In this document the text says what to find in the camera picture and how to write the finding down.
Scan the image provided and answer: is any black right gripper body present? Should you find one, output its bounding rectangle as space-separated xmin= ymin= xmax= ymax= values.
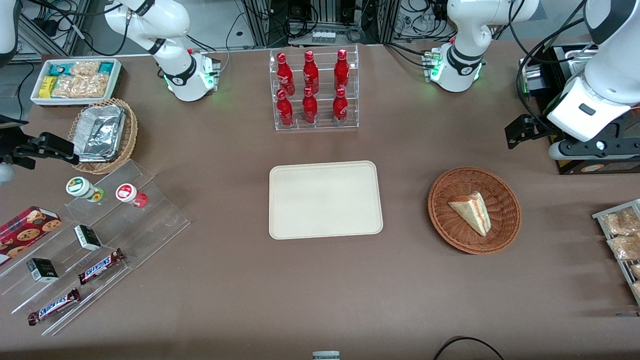
xmin=0 ymin=116 xmax=36 ymax=168

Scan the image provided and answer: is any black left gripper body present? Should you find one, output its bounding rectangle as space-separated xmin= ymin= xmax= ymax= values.
xmin=531 ymin=119 xmax=559 ymax=144

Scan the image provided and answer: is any triangular sandwich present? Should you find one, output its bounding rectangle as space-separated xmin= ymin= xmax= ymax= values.
xmin=447 ymin=192 xmax=492 ymax=237

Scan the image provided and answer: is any light tan wicker basket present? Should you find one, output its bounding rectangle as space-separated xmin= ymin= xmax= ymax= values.
xmin=67 ymin=98 xmax=139 ymax=175

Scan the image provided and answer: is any round brown wicker basket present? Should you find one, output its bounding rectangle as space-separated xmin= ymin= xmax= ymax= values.
xmin=427 ymin=166 xmax=522 ymax=255

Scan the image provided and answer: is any cream plastic serving tray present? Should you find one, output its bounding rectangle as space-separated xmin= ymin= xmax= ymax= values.
xmin=269 ymin=160 xmax=384 ymax=241

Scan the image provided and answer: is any green lid dessert cup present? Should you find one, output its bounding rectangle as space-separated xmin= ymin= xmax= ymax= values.
xmin=65 ymin=176 xmax=105 ymax=203

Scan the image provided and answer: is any silver foil container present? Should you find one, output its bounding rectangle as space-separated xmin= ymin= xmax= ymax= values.
xmin=73 ymin=104 xmax=127 ymax=162

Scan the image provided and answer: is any black hot food display case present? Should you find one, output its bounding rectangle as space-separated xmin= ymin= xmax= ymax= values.
xmin=520 ymin=44 xmax=640 ymax=176

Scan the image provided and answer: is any clear bag of crackers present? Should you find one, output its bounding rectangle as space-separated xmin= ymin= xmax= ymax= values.
xmin=52 ymin=75 xmax=109 ymax=99
xmin=70 ymin=61 xmax=102 ymax=77

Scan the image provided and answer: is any red plaid cookie box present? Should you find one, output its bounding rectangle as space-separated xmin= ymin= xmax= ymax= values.
xmin=0 ymin=206 xmax=63 ymax=266

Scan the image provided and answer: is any red lid dessert cup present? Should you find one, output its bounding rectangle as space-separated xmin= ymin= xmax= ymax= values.
xmin=115 ymin=183 xmax=149 ymax=209

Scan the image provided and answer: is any white rectangular snack bin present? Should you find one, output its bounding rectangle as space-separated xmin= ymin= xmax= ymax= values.
xmin=30 ymin=58 xmax=122 ymax=107

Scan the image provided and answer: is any small black carton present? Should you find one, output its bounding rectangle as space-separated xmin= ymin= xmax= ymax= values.
xmin=26 ymin=258 xmax=60 ymax=284
xmin=74 ymin=224 xmax=103 ymax=252

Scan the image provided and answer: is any clear acrylic stepped display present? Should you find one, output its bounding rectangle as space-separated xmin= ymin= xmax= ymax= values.
xmin=0 ymin=159 xmax=192 ymax=337

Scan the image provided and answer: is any Snickers chocolate bar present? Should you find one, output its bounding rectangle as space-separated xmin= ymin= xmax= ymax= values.
xmin=78 ymin=248 xmax=126 ymax=286
xmin=27 ymin=288 xmax=81 ymax=326

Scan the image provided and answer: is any red cola bottle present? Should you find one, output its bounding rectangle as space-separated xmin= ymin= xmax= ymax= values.
xmin=332 ymin=87 xmax=349 ymax=126
xmin=276 ymin=89 xmax=295 ymax=127
xmin=302 ymin=50 xmax=320 ymax=95
xmin=334 ymin=48 xmax=351 ymax=93
xmin=276 ymin=52 xmax=296 ymax=96
xmin=302 ymin=87 xmax=319 ymax=125

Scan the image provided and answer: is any clear acrylic bottle rack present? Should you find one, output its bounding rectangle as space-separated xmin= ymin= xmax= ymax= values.
xmin=269 ymin=44 xmax=360 ymax=132

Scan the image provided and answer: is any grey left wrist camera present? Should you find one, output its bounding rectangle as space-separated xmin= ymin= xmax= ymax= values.
xmin=548 ymin=139 xmax=640 ymax=162

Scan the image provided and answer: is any grey wire rack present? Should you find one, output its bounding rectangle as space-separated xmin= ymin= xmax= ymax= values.
xmin=592 ymin=199 xmax=640 ymax=307

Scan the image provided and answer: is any black floor cable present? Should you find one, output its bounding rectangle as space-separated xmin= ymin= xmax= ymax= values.
xmin=432 ymin=336 xmax=506 ymax=360

